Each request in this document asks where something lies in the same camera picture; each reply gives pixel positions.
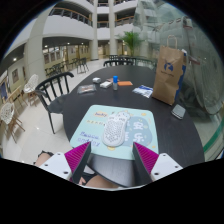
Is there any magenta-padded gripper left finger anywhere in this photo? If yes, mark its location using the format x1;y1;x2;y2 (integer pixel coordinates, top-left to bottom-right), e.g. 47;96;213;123
38;141;92;185

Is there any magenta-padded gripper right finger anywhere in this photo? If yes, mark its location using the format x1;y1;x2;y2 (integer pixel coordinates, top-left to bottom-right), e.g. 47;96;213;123
131;141;184;186

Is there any light blue printed mouse pad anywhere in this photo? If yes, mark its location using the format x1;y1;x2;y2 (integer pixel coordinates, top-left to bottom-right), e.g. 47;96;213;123
69;104;160;161

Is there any white perforated computer mouse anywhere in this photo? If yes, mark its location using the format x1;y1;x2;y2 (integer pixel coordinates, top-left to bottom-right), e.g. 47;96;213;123
101;110;132;148

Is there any person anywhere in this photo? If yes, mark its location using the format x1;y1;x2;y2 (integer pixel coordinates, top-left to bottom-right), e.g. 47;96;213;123
33;150;121;190

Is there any black slatted chair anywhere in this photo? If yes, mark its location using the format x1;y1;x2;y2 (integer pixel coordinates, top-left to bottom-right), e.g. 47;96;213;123
34;71;75;135

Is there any white lattice wooden chair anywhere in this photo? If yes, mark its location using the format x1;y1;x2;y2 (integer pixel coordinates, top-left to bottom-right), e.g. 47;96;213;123
22;73;40;105
0;101;26;145

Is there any blue and white leaflet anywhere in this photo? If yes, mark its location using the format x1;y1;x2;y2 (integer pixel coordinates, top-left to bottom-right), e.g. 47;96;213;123
131;84;154;99

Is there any clear plastic packet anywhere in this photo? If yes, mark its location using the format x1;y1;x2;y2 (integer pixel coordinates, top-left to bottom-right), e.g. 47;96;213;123
77;83;97;95

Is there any orange flat card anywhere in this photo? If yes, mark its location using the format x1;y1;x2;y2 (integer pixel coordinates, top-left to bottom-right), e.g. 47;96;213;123
116;80;134;87

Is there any blue-capped small bottle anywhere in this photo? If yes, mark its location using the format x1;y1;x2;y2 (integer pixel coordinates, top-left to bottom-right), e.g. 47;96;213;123
112;75;119;92

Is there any small white box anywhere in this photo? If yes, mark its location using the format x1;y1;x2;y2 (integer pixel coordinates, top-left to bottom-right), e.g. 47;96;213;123
99;81;113;90

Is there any brown paper shopping bag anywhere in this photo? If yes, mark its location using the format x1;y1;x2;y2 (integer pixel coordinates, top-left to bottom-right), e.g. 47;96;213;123
151;34;187;106

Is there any group of dark chairs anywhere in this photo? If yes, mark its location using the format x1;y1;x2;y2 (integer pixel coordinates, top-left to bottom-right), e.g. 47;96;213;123
44;57;90;78

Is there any green potted palm plant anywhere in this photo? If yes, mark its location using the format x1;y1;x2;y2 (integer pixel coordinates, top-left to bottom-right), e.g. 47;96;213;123
118;30;145;58

